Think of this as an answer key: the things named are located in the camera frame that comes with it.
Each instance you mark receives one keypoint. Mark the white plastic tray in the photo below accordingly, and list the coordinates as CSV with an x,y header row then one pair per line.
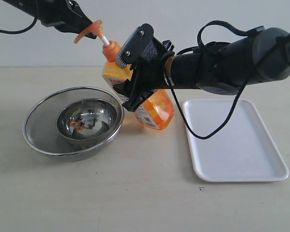
x,y
243,151

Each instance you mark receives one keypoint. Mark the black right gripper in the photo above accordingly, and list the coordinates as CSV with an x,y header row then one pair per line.
x,y
148,77

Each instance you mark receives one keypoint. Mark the small stainless steel bowl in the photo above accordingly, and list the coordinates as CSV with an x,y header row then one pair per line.
x,y
87,122

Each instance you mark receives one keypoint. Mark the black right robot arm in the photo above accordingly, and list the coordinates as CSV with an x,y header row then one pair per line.
x,y
263,55

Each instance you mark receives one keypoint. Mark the orange dish soap pump bottle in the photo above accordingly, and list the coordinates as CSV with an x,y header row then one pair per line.
x,y
157,111

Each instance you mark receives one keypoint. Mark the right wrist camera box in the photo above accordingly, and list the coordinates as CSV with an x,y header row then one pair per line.
x,y
141,43

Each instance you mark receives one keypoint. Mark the steel mesh colander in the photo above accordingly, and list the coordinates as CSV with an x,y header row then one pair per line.
x,y
40,130

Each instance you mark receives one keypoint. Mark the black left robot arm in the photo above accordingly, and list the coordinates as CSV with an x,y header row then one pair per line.
x,y
28,6

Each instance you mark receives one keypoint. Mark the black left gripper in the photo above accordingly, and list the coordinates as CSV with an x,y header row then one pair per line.
x,y
64,15

